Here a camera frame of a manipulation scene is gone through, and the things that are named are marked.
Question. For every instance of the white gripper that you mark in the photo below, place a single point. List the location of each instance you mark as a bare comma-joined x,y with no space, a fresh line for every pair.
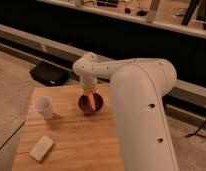
89,83

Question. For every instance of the orange pepper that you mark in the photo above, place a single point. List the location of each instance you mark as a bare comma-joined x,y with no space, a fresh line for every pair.
91,100

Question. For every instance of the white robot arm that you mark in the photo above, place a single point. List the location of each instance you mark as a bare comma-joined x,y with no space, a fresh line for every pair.
136,90

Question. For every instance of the dark ceramic bowl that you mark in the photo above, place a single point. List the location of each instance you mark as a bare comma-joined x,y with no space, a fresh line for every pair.
85,105

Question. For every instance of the black flat box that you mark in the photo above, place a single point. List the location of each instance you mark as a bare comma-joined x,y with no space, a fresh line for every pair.
49,74

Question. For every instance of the white plastic cup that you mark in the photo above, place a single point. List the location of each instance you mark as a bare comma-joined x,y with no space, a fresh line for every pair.
43,106

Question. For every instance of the beige sponge block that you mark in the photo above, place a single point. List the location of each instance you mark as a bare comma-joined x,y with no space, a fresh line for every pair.
41,148

